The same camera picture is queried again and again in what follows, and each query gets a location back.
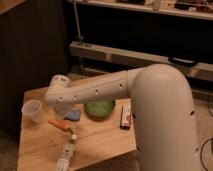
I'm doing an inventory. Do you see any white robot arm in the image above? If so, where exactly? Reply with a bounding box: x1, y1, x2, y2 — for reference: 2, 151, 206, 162
45, 64, 201, 171

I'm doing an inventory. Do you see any blue sponge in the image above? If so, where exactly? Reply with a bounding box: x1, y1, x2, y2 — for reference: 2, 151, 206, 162
65, 109, 81, 121

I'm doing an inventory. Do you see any clear plastic cup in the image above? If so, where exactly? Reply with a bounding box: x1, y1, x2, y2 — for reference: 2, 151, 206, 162
21, 99, 42, 123

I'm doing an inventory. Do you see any green bowl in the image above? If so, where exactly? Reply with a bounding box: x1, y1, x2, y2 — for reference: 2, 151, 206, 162
84, 100, 115, 118

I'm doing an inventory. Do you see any red and black box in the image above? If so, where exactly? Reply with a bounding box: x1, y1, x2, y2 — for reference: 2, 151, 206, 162
120, 104, 131, 130

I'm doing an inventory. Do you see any metal stand pole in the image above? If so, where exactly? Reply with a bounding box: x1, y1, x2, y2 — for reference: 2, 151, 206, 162
72, 0, 90, 47

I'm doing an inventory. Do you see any wooden shelf with clutter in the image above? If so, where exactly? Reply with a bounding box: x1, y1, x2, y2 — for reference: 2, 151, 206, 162
67, 0, 213, 21

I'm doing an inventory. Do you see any grey case with black handle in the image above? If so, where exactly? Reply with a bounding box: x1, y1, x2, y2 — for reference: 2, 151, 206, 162
69, 41, 213, 81

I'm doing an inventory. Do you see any black cable on floor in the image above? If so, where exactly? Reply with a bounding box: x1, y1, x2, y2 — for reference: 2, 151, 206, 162
199, 137, 213, 171

